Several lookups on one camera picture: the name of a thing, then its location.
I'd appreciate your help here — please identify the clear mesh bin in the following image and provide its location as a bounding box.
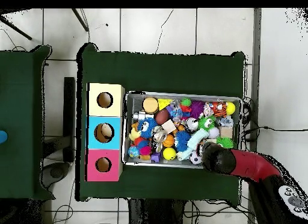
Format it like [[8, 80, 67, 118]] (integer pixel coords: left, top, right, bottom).
[[123, 91, 244, 172]]

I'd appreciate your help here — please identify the wooden three-hole box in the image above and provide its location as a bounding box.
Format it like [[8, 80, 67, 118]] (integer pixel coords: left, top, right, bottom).
[[85, 82, 126, 183]]

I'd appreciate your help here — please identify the brown toy football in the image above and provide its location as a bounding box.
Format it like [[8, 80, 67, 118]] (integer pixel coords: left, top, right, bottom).
[[155, 110, 171, 126]]

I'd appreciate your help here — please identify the blue fuzzy monster toy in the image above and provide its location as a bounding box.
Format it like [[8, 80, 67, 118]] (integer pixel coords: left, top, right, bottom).
[[138, 117, 159, 140]]

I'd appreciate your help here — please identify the yellow cheese wedge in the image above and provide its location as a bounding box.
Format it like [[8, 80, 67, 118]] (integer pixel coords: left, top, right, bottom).
[[158, 98, 173, 111]]

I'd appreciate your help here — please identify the yellow ball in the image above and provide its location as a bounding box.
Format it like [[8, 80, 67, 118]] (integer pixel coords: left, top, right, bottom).
[[162, 146, 177, 162]]

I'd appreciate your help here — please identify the purple spiky ball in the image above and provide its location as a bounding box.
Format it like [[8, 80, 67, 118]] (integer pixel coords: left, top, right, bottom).
[[189, 101, 205, 119]]

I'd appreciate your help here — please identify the mint green knit cloth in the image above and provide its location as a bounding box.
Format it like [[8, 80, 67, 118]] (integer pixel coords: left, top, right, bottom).
[[177, 129, 209, 161]]

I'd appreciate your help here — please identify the dark green tablecloth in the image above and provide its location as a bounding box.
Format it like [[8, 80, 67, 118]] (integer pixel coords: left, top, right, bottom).
[[76, 43, 246, 207]]

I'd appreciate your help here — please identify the black and white soccer ball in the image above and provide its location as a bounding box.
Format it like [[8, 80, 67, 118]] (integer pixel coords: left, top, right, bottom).
[[189, 151, 203, 166]]

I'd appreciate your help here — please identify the orange tiger plush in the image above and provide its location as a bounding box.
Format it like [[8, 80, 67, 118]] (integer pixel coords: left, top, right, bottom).
[[210, 101, 228, 118]]

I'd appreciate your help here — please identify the green spiky ball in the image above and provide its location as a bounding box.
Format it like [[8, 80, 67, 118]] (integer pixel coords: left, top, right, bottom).
[[215, 137, 235, 150]]

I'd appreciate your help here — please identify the black upright bar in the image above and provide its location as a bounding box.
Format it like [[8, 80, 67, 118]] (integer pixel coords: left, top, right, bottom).
[[63, 76, 77, 163]]

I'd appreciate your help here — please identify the black tripod leg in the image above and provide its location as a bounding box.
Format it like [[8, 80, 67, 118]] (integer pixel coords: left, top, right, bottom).
[[0, 14, 32, 41], [72, 8, 90, 32]]

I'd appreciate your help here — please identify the green covered side table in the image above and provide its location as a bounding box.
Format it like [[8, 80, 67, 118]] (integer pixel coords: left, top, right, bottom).
[[0, 45, 54, 202]]

